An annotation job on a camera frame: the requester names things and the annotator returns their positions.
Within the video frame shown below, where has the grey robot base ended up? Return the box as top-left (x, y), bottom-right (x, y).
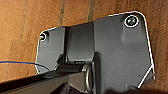
top-left (34, 11), bottom-right (156, 93)

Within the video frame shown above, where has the blue cable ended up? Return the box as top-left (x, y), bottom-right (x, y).
top-left (0, 60), bottom-right (51, 73)

